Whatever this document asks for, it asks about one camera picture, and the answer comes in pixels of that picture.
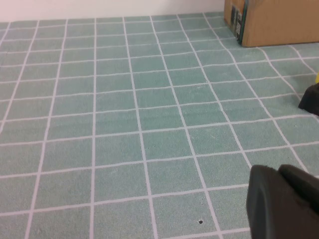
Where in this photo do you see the green grid tablecloth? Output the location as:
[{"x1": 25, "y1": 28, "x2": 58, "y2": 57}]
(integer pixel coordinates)
[{"x1": 0, "y1": 11, "x2": 319, "y2": 239}]

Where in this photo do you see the black plastic bracket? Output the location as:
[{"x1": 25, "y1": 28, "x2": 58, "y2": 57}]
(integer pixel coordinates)
[{"x1": 298, "y1": 83, "x2": 319, "y2": 112}]

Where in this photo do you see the brown cardboard box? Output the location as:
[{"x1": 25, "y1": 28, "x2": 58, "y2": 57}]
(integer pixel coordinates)
[{"x1": 223, "y1": 0, "x2": 319, "y2": 48}]

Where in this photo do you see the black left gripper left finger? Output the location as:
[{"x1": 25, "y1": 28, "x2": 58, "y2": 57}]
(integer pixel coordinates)
[{"x1": 246, "y1": 164, "x2": 319, "y2": 239}]

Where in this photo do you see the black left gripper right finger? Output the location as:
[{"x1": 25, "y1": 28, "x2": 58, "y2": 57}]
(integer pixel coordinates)
[{"x1": 278, "y1": 164, "x2": 319, "y2": 216}]

